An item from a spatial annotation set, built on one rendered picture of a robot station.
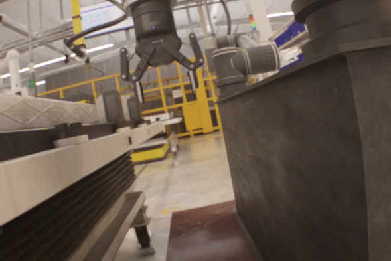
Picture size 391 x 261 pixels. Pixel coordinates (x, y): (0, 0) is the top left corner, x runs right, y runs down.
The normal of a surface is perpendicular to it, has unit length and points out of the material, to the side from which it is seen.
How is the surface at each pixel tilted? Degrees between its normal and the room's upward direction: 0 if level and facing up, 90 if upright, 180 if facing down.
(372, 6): 90
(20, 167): 90
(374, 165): 90
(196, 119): 90
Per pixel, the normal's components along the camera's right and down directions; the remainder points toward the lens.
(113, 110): 0.00, 0.00
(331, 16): -0.80, 0.15
